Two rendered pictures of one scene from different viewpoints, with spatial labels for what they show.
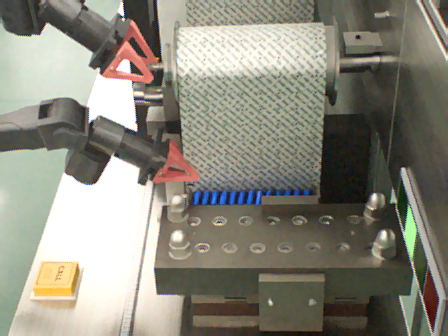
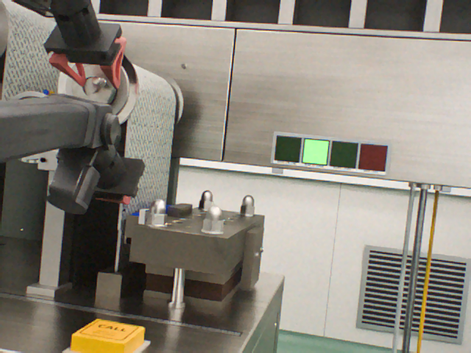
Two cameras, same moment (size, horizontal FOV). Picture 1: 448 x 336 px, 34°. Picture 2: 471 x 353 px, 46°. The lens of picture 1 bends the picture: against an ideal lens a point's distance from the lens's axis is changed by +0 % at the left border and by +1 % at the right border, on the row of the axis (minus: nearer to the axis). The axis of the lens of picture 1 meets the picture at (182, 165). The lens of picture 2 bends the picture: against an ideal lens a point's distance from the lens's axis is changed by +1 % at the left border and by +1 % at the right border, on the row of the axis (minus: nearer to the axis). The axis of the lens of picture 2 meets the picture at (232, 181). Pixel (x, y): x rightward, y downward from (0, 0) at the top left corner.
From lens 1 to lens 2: 1.37 m
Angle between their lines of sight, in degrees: 84
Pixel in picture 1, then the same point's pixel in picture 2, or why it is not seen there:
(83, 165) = (90, 180)
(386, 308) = not seen: hidden behind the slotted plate
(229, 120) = (146, 136)
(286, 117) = (163, 137)
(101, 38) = (100, 28)
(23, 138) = (84, 124)
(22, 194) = not seen: outside the picture
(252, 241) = not seen: hidden behind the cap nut
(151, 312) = (198, 318)
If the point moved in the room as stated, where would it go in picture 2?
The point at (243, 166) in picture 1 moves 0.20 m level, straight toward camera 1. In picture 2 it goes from (146, 186) to (249, 198)
